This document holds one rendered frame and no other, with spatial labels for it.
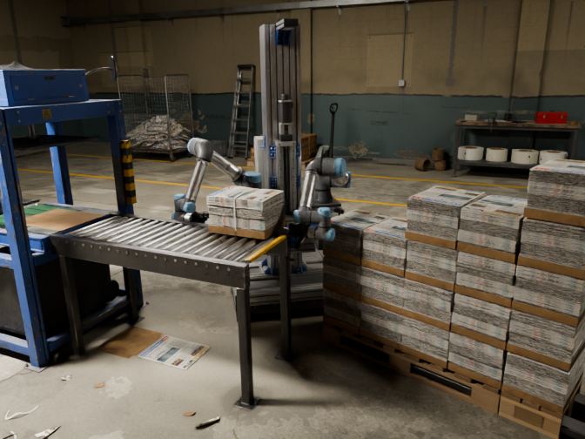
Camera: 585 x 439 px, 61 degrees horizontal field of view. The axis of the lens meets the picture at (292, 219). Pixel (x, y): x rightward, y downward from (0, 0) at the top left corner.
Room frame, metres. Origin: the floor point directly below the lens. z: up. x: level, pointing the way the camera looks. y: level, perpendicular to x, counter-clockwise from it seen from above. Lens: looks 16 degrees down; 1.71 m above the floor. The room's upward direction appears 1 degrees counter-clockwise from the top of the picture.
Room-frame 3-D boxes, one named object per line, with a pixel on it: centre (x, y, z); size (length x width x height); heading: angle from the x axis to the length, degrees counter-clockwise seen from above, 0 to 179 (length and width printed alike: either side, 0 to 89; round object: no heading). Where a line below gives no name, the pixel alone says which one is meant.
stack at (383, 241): (2.71, -0.74, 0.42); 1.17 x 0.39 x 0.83; 48
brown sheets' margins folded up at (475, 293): (2.71, -0.74, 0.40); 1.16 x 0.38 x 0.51; 48
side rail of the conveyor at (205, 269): (2.58, 0.84, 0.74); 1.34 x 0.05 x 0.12; 66
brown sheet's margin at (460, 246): (2.42, -1.07, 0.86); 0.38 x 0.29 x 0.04; 137
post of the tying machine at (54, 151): (3.75, 1.76, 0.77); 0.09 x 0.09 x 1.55; 66
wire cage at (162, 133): (10.51, 2.78, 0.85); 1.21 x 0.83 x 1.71; 66
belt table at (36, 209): (3.23, 1.66, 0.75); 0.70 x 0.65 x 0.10; 66
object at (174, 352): (2.83, 0.77, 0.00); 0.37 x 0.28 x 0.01; 66
